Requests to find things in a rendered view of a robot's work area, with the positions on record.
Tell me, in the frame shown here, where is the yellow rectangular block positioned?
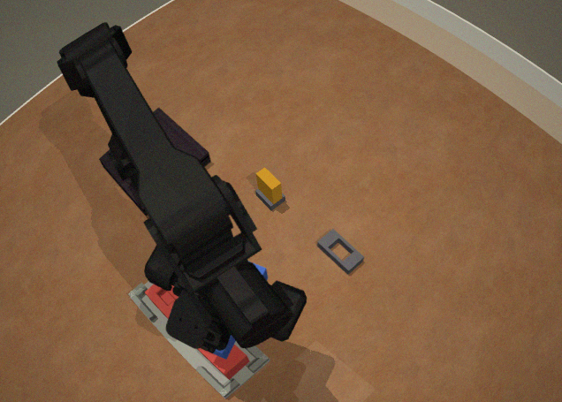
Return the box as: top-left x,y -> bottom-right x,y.
256,167 -> 282,204

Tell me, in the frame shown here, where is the red bar with square socket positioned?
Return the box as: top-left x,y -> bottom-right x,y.
145,284 -> 249,379

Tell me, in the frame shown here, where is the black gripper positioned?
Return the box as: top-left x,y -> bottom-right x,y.
144,245 -> 307,342

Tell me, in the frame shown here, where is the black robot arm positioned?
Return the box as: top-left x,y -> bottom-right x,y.
57,22 -> 292,353

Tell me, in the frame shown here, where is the grey rectangular frame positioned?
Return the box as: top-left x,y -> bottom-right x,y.
317,228 -> 365,275
255,189 -> 285,211

